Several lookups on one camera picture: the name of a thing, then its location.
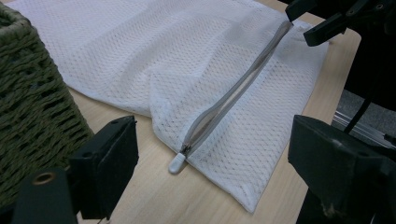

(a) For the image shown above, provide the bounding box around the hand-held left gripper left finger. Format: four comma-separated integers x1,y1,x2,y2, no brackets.
67,115,140,221

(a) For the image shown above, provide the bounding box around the green woven basket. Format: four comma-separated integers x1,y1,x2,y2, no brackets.
0,3,95,208

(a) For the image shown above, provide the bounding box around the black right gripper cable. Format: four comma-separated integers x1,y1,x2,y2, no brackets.
343,92,375,135

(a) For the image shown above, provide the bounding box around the white mesh laundry bag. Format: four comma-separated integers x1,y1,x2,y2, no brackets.
6,0,330,215

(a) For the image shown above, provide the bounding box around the aluminium floor rail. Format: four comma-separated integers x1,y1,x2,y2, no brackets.
331,109,396,151

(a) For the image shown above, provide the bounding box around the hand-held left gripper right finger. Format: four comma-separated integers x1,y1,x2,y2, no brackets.
287,114,396,224

